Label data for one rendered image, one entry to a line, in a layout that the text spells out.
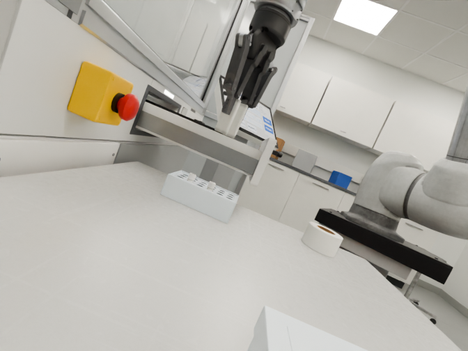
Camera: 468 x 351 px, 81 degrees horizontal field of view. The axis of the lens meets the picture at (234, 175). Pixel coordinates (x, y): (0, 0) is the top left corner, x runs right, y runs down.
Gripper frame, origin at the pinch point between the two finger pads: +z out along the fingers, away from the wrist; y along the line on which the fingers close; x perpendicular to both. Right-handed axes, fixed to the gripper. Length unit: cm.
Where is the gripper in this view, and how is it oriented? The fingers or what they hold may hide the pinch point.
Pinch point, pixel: (231, 118)
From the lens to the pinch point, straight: 54.9
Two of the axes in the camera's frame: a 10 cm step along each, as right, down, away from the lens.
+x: -7.5, -3.8, 5.5
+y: 5.4, 1.5, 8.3
